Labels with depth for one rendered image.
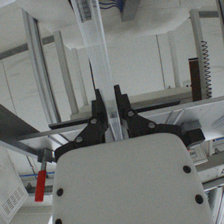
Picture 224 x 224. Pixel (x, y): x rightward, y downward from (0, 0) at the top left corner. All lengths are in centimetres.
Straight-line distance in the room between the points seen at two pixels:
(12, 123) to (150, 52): 193
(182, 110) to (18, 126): 31
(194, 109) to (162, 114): 6
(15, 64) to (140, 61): 190
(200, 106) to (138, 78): 170
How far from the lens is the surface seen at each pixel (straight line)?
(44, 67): 51
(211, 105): 28
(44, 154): 31
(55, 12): 55
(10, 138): 28
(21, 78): 235
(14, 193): 139
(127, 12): 54
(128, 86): 190
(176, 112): 24
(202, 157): 56
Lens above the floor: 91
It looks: 12 degrees up
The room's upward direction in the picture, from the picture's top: 168 degrees clockwise
